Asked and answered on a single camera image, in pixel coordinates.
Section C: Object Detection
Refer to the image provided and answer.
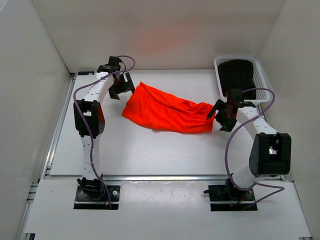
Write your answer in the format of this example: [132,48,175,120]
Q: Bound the orange shorts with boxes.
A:
[122,82,214,134]

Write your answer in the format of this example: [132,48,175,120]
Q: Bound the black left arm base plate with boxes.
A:
[73,178,121,210]

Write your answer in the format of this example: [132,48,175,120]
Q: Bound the blue label sticker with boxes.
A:
[77,71,95,76]

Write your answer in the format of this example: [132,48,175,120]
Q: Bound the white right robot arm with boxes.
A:
[206,99,292,200]

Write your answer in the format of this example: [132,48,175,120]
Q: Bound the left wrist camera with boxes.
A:
[96,56,123,74]

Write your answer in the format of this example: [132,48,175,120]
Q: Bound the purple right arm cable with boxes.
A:
[224,87,285,210]

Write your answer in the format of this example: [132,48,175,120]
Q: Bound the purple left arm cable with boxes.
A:
[73,55,137,210]

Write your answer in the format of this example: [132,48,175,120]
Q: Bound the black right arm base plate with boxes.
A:
[203,179,258,212]

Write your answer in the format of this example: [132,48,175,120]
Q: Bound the aluminium table edge rail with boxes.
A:
[44,174,283,182]

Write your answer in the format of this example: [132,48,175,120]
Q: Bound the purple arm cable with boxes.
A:
[73,55,137,210]
[224,87,285,210]

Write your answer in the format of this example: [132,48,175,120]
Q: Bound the white plastic basket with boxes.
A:
[214,55,270,106]

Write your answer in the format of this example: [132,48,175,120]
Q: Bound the black folded shorts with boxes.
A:
[217,59,256,97]

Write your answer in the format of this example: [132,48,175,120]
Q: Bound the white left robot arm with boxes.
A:
[73,72,135,181]

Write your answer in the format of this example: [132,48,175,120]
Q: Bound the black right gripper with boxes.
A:
[206,99,236,132]

